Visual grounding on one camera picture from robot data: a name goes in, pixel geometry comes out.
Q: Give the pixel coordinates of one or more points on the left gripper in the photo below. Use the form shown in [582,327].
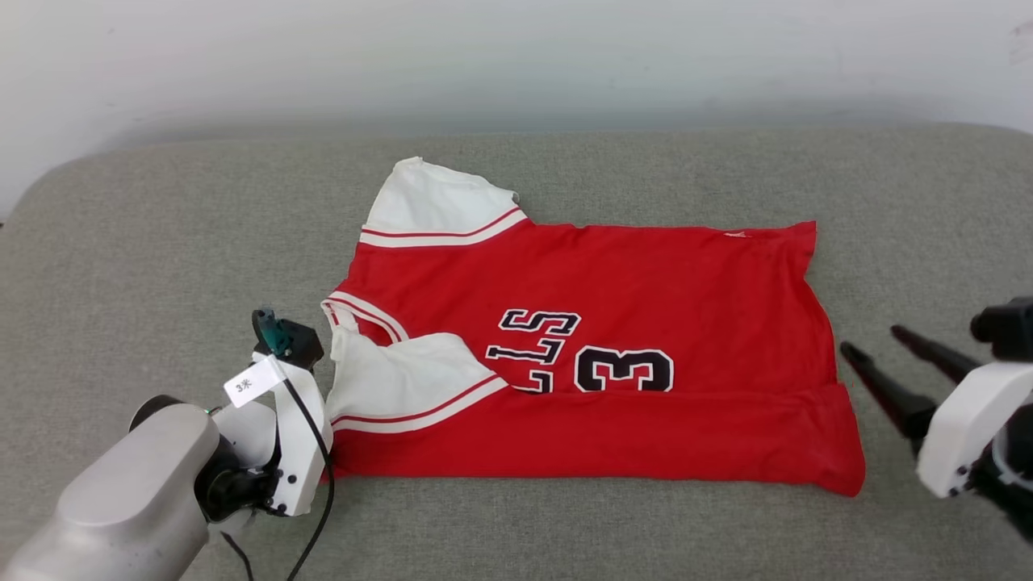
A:
[238,480]

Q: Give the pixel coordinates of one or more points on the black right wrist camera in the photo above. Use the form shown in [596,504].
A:
[1005,327]

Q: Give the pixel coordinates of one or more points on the white paper label tag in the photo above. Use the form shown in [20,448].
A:
[252,382]

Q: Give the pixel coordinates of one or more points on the red Bulls basketball jersey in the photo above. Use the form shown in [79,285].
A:
[646,290]

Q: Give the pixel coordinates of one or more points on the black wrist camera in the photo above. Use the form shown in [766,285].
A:
[1005,327]
[300,343]

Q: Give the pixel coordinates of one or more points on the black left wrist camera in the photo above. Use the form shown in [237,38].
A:
[300,343]

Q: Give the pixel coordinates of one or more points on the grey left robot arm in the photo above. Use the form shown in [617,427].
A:
[121,500]

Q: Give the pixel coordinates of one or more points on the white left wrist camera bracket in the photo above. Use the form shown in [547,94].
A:
[303,440]

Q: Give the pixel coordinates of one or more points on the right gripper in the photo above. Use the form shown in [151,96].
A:
[1009,476]

